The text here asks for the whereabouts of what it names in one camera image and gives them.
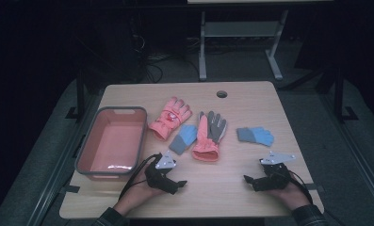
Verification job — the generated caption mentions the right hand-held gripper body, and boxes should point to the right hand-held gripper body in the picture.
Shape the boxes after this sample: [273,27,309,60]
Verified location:
[253,151,296,191]

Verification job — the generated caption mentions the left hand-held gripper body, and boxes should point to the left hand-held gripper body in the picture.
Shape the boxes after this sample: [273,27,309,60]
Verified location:
[144,150,177,190]

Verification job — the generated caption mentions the blue and grey knit glove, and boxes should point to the blue and grey knit glove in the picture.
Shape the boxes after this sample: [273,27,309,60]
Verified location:
[236,126,275,148]
[169,124,199,156]

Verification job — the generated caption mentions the pink and grey glove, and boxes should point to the pink and grey glove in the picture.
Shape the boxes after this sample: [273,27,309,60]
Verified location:
[191,110,228,163]

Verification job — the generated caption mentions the pink plastic basin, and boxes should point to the pink plastic basin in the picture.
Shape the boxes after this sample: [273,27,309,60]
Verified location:
[74,105,149,183]

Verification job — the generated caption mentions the pink glove with red print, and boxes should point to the pink glove with red print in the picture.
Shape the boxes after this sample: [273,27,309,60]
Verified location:
[148,96,193,141]

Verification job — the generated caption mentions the person's left hand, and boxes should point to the person's left hand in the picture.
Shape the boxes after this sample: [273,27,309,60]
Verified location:
[123,171,168,209]

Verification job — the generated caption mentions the person's right hand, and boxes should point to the person's right hand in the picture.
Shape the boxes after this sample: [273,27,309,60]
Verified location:
[268,176,312,211]

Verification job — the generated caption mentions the grey metal stand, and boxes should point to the grey metal stand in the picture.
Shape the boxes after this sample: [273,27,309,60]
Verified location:
[198,8,289,82]

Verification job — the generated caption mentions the right hand-held gripper cable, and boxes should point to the right hand-held gripper cable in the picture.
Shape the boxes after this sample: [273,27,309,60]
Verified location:
[285,169,315,205]

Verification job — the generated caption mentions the black strap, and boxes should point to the black strap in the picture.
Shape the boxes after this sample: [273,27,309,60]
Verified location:
[61,185,81,194]
[305,183,326,192]

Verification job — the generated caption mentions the black post with foot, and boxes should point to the black post with foot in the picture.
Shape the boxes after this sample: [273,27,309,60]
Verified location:
[333,67,360,122]
[65,69,87,121]

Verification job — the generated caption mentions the black floor cables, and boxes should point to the black floor cables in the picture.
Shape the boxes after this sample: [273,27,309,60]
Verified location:
[129,34,202,84]

